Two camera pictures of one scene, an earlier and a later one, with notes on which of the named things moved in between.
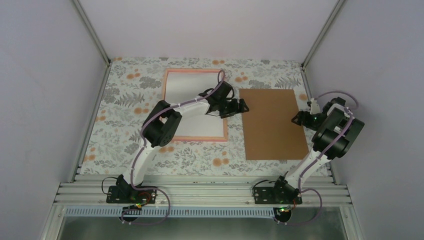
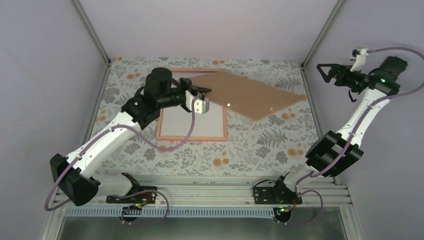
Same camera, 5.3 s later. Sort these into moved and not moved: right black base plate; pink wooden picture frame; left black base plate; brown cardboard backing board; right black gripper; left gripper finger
Moved: left gripper finger; brown cardboard backing board; right black gripper
Not moved: left black base plate; right black base plate; pink wooden picture frame
